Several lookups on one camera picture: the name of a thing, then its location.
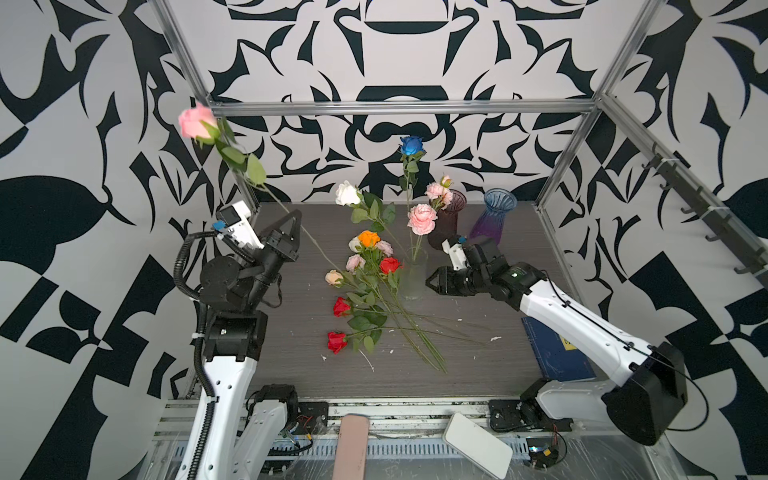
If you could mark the maroon glass vase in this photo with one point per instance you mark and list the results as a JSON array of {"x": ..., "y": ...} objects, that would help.
[{"x": 446, "y": 224}]

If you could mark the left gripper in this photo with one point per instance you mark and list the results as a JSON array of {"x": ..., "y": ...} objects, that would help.
[{"x": 279, "y": 244}]

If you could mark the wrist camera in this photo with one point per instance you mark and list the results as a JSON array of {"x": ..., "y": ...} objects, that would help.
[
  {"x": 233, "y": 222},
  {"x": 453, "y": 247}
]

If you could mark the red rose lower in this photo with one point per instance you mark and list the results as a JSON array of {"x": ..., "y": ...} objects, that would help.
[{"x": 366, "y": 340}]

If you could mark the clear glass vase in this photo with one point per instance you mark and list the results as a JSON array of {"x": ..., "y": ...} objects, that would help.
[{"x": 413, "y": 275}]

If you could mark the large pink peony flower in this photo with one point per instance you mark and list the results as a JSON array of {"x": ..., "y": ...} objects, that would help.
[{"x": 421, "y": 222}]

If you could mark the blue book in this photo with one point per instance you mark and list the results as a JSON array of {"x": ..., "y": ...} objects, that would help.
[{"x": 557, "y": 359}]

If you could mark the pink rose flower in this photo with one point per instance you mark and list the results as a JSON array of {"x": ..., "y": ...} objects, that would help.
[{"x": 200, "y": 123}]

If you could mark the wall hook rail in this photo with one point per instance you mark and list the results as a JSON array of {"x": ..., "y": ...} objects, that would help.
[{"x": 702, "y": 204}]

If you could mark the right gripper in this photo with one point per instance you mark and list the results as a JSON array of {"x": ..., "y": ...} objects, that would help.
[{"x": 444, "y": 282}]

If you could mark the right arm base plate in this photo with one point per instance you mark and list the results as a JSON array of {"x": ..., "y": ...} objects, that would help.
[{"x": 510, "y": 415}]

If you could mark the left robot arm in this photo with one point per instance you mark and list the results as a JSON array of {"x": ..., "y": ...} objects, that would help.
[{"x": 233, "y": 433}]

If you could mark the white phone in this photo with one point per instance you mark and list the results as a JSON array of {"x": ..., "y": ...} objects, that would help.
[{"x": 483, "y": 449}]

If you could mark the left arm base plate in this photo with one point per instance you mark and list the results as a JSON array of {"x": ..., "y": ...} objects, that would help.
[{"x": 309, "y": 418}]

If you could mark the white rose flower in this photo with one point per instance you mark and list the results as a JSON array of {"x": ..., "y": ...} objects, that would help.
[{"x": 369, "y": 208}]

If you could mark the small pink flower sprig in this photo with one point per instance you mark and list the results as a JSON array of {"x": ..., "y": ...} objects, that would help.
[{"x": 439, "y": 193}]

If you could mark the red rose upper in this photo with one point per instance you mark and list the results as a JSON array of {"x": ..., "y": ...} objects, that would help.
[{"x": 389, "y": 265}]

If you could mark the blue rose flower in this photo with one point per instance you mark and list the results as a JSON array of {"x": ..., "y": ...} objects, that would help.
[{"x": 412, "y": 150}]

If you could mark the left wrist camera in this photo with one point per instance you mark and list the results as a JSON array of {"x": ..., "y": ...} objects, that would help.
[{"x": 233, "y": 222}]

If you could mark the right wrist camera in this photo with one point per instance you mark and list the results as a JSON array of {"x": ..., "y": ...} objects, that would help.
[{"x": 453, "y": 247}]

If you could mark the blue purple glass vase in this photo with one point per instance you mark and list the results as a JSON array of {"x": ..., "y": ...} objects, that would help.
[{"x": 498, "y": 204}]

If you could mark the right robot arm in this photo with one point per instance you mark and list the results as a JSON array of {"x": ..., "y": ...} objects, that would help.
[{"x": 646, "y": 385}]

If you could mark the circuit board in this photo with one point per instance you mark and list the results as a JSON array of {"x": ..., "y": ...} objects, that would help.
[{"x": 546, "y": 452}]

